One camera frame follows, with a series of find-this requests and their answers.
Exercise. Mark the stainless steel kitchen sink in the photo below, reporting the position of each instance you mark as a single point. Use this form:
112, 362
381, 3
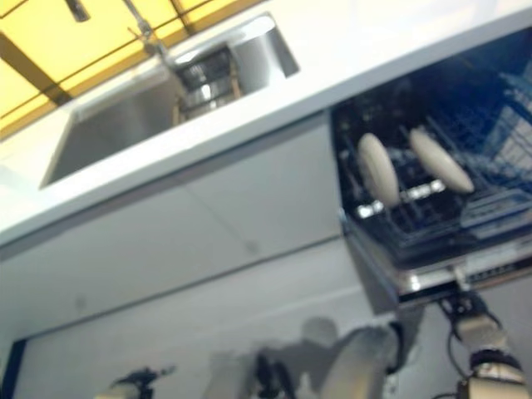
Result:
124, 124

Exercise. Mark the white glossy cabinet door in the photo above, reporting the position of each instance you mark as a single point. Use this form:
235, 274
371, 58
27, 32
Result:
270, 187
104, 270

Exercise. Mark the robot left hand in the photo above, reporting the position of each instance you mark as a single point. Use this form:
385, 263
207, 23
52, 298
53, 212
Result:
143, 376

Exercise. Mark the black sink drying rack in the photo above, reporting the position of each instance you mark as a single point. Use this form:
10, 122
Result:
203, 87

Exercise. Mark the dishwasher door with control strip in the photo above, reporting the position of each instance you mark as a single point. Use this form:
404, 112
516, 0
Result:
436, 270

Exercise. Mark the chrome pull-down kitchen faucet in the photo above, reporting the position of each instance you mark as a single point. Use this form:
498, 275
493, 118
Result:
147, 37

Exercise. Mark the beige ceramic plate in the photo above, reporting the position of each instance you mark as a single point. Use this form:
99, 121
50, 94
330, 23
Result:
440, 162
378, 170

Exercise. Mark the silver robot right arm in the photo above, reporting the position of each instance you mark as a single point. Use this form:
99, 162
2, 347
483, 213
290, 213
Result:
486, 345

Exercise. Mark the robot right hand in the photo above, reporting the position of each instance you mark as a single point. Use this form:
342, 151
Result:
467, 305

